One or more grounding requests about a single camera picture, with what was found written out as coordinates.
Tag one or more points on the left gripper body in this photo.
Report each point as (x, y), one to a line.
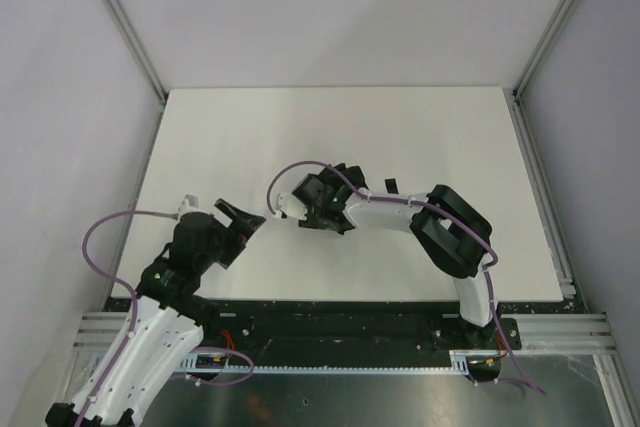
(232, 229)

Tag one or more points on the grey cable duct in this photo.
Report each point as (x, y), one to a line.
(200, 365)

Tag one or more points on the right aluminium frame post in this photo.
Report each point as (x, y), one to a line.
(553, 29)

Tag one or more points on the left aluminium frame post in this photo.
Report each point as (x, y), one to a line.
(136, 48)

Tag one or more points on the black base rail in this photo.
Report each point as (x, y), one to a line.
(344, 334)

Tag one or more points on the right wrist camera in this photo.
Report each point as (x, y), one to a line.
(288, 206)

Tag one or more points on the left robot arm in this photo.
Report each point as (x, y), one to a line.
(166, 321)

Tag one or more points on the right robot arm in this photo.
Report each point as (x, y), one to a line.
(454, 236)

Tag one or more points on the black folding umbrella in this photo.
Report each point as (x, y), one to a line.
(391, 186)

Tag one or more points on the aluminium frame post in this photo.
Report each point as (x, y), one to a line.
(553, 29)
(136, 48)

